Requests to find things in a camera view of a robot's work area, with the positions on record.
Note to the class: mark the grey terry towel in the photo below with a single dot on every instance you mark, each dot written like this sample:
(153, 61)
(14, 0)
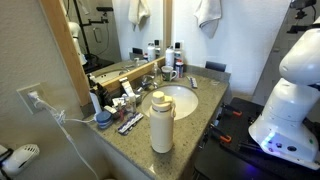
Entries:
(208, 13)

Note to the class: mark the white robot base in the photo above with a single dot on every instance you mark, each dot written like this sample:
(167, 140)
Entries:
(279, 129)

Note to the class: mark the chrome sink faucet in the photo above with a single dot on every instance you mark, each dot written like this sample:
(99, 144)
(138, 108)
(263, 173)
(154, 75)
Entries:
(146, 83)

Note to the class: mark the clear soap dispenser bottle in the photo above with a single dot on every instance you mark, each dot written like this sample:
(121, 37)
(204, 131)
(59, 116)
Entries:
(157, 73)

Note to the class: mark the yellow insulated water bottle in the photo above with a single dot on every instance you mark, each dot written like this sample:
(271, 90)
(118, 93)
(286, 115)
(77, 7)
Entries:
(161, 123)

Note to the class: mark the grey ceramic mug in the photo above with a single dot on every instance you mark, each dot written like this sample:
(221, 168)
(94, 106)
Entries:
(168, 73)

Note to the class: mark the white oval sink basin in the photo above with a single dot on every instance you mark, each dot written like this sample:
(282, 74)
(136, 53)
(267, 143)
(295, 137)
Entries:
(185, 99)

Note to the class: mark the small can orange cap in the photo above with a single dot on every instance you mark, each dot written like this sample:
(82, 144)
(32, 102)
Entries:
(179, 69)

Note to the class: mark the blue white blister pack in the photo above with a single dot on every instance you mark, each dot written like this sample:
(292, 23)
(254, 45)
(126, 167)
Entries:
(130, 123)
(193, 82)

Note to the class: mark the toiletry tray with tubes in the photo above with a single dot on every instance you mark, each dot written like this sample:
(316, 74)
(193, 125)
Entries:
(127, 102)

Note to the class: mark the white tall bottle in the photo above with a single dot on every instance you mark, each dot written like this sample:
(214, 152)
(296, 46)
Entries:
(169, 56)

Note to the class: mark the blue mouthwash bottle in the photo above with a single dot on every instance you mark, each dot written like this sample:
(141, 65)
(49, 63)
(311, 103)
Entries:
(177, 52)

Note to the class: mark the round blue cream tin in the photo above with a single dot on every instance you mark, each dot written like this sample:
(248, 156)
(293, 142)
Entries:
(104, 119)

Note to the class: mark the black robot cart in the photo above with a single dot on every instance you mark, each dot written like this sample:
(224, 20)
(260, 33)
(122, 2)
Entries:
(242, 158)

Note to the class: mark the wood framed wall mirror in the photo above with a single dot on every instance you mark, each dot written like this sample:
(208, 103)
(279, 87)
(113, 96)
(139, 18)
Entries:
(96, 34)

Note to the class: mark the orange handled clamp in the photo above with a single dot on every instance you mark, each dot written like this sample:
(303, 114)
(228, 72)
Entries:
(232, 109)
(218, 134)

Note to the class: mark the wall power outlet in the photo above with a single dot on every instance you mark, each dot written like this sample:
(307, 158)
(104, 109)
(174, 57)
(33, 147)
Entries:
(30, 94)

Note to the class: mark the white wall hair dryer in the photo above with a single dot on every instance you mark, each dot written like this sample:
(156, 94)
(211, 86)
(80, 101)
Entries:
(12, 162)

